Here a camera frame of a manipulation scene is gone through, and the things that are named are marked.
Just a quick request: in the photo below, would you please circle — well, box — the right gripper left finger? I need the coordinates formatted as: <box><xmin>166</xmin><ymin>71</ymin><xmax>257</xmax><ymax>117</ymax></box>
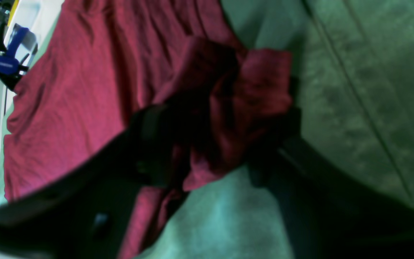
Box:
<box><xmin>0</xmin><ymin>105</ymin><xmax>174</xmax><ymax>259</ymax></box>

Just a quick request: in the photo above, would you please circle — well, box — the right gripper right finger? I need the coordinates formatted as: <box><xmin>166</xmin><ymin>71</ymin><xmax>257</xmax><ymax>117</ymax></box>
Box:
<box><xmin>247</xmin><ymin>107</ymin><xmax>414</xmax><ymax>259</ymax></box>

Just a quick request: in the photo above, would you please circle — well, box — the red T-shirt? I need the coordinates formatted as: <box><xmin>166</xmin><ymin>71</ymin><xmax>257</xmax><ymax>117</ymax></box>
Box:
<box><xmin>4</xmin><ymin>0</ymin><xmax>292</xmax><ymax>259</ymax></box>

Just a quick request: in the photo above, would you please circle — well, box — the green table cloth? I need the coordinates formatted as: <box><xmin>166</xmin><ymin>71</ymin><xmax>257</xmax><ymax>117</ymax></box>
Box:
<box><xmin>0</xmin><ymin>0</ymin><xmax>414</xmax><ymax>259</ymax></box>

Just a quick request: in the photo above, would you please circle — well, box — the bottom blue orange clamp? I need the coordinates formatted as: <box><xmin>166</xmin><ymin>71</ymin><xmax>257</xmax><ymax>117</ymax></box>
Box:
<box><xmin>0</xmin><ymin>22</ymin><xmax>38</xmax><ymax>92</ymax></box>

